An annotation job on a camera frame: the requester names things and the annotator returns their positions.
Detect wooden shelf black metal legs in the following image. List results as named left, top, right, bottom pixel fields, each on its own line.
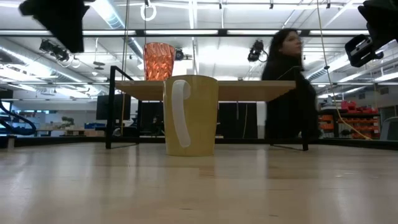
left=104, top=65, right=310, bottom=152

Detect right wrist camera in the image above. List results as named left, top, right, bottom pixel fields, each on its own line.
left=344, top=34, right=385, bottom=68

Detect black rectangular box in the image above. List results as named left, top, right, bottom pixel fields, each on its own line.
left=217, top=101, right=259, bottom=139

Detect yellow mug white handle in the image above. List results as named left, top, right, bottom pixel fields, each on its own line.
left=162, top=74, right=220, bottom=157

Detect thin hanging cord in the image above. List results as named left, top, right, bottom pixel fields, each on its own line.
left=120, top=0, right=130, bottom=138

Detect black metal rig frame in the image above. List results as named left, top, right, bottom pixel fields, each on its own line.
left=0, top=135, right=398, bottom=151

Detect grey office chair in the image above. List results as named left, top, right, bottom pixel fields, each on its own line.
left=379, top=116, right=398, bottom=141

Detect person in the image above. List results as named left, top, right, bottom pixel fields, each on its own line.
left=261, top=28, right=321, bottom=141

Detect silver ceiling duct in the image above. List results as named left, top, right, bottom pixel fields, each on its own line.
left=88, top=0, right=147, bottom=62

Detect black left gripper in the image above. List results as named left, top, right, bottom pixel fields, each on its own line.
left=18, top=0, right=91, bottom=54

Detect white cable ring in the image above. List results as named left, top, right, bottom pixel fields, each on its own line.
left=139, top=2, right=158, bottom=22

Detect red storage bin rack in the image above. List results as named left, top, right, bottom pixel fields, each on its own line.
left=319, top=99, right=381, bottom=140

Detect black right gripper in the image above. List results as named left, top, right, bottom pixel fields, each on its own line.
left=357, top=0, right=398, bottom=50

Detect black hanging camera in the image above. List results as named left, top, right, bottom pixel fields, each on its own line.
left=247, top=39, right=265, bottom=63

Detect black ceiling gear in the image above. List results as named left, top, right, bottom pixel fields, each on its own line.
left=39, top=39, right=71, bottom=62

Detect black monitor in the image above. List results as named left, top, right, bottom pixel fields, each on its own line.
left=95, top=94, right=132, bottom=121

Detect yellow cable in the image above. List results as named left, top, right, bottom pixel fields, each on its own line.
left=316, top=0, right=373, bottom=141

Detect orange faceted plastic cup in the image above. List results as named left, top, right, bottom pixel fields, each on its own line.
left=142, top=42, right=177, bottom=82

